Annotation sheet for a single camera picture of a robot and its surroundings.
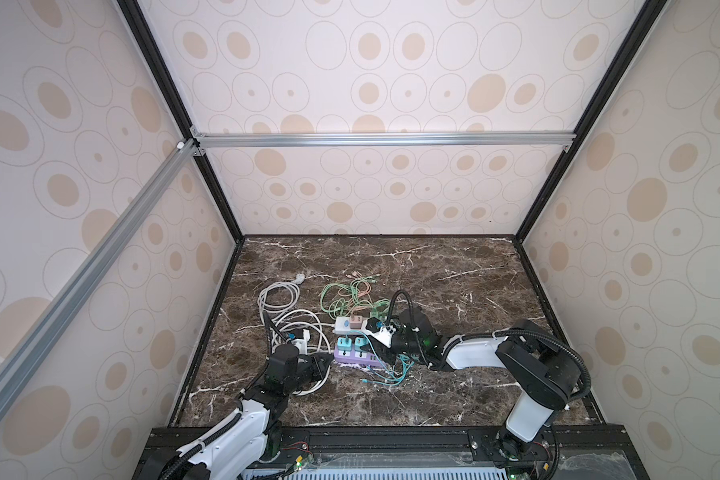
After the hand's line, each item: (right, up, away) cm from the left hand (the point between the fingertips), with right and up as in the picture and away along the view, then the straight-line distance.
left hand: (339, 354), depth 84 cm
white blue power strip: (+1, +7, +8) cm, 10 cm away
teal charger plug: (+2, +3, -1) cm, 4 cm away
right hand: (+8, +3, +3) cm, 9 cm away
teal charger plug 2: (+6, +4, -1) cm, 7 cm away
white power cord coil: (-23, +13, +16) cm, 31 cm away
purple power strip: (+5, -1, +1) cm, 6 cm away
